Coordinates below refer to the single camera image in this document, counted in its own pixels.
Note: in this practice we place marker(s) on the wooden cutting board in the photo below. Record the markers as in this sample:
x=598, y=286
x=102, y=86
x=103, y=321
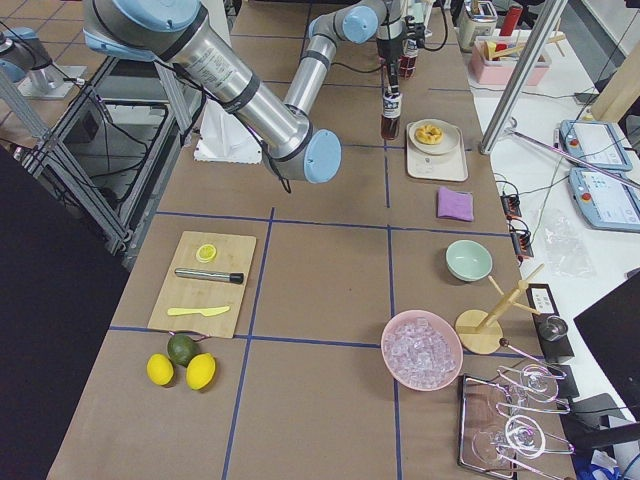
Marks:
x=234, y=254

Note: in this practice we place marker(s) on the steel muddler black tip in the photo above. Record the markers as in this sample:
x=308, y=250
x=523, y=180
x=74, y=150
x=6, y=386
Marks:
x=233, y=277

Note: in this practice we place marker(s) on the silver toaster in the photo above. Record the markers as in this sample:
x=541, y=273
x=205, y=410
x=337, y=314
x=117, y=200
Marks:
x=477, y=18

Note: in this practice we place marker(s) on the mint green bowl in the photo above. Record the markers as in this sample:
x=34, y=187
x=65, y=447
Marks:
x=468, y=260

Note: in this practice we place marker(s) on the teach pendant near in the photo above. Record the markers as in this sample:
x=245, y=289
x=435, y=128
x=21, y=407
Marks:
x=604, y=202

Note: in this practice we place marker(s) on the teach pendant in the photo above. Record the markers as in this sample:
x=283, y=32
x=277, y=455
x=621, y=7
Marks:
x=604, y=202
x=595, y=142

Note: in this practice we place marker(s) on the black slate tray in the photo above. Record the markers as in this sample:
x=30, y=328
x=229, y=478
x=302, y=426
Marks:
x=541, y=299

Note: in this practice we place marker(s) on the copper wire bottle rack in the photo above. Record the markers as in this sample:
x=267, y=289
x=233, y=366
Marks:
x=399, y=54

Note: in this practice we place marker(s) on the purple folded cloth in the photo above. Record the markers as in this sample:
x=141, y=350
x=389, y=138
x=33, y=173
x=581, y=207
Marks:
x=455, y=205

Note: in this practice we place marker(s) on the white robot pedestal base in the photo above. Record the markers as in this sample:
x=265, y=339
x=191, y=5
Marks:
x=223, y=138

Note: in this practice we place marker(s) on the wooden mug tree stand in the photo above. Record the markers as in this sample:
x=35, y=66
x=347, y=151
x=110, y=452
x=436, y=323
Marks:
x=480, y=331

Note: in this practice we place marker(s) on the cream round plate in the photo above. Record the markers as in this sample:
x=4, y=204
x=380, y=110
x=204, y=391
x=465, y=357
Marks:
x=451, y=138

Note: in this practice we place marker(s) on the teach pendant far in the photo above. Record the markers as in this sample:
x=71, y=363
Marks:
x=595, y=142

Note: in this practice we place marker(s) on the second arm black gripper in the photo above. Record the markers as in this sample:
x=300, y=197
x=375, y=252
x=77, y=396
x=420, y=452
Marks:
x=387, y=48

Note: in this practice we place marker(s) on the chrome wine glass rack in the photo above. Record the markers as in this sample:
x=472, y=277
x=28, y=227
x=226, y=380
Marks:
x=500, y=426

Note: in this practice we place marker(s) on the pink bowl of ice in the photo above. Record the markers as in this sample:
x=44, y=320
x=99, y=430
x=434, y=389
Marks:
x=421, y=350

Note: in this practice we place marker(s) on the aluminium frame post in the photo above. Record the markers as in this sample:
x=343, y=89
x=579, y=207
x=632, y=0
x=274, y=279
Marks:
x=548, y=18

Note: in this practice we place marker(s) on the glazed twisted donut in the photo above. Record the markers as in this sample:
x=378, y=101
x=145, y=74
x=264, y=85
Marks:
x=429, y=134

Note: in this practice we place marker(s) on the pink storage bin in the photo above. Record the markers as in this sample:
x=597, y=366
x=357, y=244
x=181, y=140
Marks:
x=498, y=72

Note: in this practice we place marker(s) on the green lime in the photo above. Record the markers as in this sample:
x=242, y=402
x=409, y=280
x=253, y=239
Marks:
x=182, y=349

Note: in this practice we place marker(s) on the yellow lemon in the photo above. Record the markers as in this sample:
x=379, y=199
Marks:
x=159, y=369
x=200, y=371

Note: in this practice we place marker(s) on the yellow plastic knife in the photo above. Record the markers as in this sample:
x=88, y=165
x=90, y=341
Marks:
x=206, y=312

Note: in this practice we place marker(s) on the steel measuring jigger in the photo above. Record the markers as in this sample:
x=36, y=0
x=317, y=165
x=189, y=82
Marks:
x=552, y=328

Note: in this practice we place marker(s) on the red thermos bottle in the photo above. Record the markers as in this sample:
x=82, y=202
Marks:
x=510, y=20

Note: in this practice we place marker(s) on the yellow lemon left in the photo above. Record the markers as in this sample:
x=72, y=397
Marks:
x=159, y=369

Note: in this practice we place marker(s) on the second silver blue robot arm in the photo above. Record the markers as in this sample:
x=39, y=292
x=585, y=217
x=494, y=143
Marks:
x=180, y=33

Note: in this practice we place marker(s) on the clear plastic bag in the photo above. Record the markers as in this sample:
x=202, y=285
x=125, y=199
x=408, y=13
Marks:
x=565, y=249

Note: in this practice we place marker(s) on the dark tea bottle white cap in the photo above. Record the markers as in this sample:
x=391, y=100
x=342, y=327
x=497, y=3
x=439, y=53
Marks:
x=391, y=113

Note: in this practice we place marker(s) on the cream serving tray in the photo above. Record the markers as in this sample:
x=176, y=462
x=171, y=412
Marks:
x=450, y=167

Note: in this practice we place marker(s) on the yellow lemon right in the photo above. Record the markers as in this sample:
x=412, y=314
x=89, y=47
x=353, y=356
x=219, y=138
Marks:
x=200, y=371

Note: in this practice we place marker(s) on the lemon slice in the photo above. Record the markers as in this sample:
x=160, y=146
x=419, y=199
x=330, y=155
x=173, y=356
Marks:
x=206, y=253

